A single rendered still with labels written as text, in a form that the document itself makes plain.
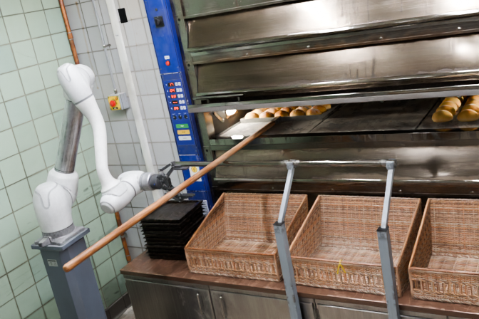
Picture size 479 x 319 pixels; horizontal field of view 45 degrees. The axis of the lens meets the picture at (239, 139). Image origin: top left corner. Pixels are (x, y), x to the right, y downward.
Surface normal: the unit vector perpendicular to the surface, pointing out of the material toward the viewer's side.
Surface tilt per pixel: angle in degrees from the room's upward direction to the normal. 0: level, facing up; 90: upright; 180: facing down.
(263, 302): 91
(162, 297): 90
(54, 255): 90
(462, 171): 70
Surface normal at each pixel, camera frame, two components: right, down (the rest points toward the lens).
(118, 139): -0.48, 0.32
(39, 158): 0.86, -0.03
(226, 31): -0.52, -0.03
